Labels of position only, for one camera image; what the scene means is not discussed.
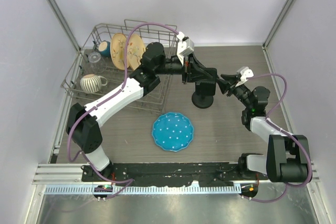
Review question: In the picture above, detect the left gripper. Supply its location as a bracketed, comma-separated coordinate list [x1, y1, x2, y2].
[154, 52, 212, 84]

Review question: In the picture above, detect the purple cable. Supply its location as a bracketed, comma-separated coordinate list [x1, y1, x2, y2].
[246, 73, 314, 204]
[67, 22, 182, 200]

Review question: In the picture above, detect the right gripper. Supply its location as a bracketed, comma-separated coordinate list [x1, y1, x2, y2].
[216, 73, 253, 109]

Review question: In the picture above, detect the black phone stand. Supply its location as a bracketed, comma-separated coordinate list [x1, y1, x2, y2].
[192, 89, 215, 109]

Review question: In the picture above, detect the beige bird plate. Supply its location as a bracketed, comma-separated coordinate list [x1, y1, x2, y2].
[110, 33, 127, 70]
[127, 34, 146, 70]

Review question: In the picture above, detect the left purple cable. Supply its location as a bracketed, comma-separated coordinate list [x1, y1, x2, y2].
[67, 22, 182, 200]

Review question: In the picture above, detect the beige bird plate front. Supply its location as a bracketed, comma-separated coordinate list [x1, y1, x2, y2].
[127, 34, 146, 70]

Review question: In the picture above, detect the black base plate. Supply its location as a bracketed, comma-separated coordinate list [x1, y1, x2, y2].
[81, 161, 263, 188]

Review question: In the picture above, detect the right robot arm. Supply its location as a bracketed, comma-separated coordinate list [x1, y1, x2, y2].
[217, 74, 312, 186]

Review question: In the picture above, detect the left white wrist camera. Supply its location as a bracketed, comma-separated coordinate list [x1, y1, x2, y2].
[176, 31, 194, 65]

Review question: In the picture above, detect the beige bird plate rear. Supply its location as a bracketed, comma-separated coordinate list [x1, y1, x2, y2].
[110, 33, 127, 70]

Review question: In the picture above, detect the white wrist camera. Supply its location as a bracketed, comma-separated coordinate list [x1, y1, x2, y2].
[235, 67, 254, 87]
[176, 31, 194, 65]

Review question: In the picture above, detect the striped ceramic mug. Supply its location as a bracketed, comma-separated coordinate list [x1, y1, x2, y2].
[80, 74, 108, 94]

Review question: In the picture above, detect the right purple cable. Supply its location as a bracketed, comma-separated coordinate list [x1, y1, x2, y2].
[246, 73, 314, 204]

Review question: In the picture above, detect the white slotted cable duct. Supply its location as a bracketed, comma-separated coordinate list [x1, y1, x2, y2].
[44, 184, 241, 195]

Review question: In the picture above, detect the blue polka dot plate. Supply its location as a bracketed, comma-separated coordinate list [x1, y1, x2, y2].
[152, 112, 194, 152]

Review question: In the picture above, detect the grey wire dish rack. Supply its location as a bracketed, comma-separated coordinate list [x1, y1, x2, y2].
[61, 19, 177, 114]

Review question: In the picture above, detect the clear drinking glass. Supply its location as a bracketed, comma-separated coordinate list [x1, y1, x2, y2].
[88, 52, 107, 74]

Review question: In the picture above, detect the blue ceramic cup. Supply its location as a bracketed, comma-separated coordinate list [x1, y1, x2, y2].
[98, 41, 111, 58]

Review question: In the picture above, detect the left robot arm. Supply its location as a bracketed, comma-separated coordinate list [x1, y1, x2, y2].
[67, 42, 218, 182]

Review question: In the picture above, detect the black smartphone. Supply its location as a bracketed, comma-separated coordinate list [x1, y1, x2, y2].
[195, 80, 216, 96]

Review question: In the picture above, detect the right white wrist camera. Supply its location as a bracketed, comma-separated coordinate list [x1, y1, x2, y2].
[235, 67, 254, 87]

